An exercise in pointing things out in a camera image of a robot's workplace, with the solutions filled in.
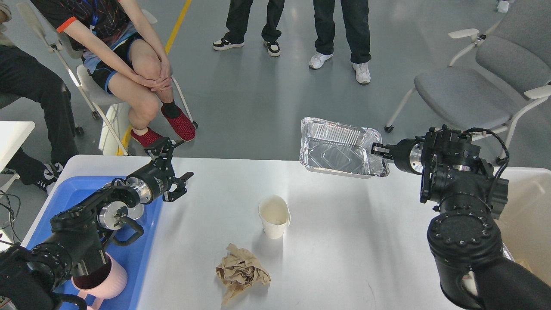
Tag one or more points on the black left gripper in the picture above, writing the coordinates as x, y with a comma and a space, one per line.
154, 180

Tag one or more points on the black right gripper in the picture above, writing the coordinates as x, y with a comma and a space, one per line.
406, 155

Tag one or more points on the aluminium foil tray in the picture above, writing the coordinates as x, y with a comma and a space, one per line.
339, 149

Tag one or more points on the stainless steel rectangular container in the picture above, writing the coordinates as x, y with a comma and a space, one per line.
135, 212

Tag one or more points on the white paper cup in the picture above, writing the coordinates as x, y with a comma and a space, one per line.
275, 216

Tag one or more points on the brown paper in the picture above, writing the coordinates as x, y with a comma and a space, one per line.
239, 270
525, 264

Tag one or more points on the pink ribbed mug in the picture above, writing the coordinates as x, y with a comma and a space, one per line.
105, 283

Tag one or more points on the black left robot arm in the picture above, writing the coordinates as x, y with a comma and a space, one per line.
72, 266

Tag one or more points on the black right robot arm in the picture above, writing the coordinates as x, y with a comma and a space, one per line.
463, 238

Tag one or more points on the blue plastic tray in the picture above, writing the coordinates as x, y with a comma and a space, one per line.
132, 258

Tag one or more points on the seated person black shirt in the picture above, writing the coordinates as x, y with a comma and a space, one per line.
125, 64

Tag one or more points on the grey office chair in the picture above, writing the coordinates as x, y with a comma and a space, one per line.
516, 50

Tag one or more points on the white side table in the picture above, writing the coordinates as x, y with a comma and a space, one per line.
12, 135

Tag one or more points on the white plastic bin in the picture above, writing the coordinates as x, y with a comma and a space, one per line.
525, 226

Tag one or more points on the person in black trousers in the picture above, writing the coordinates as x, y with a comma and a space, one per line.
22, 75

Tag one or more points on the brown paper inside bin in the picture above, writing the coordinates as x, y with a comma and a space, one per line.
525, 264

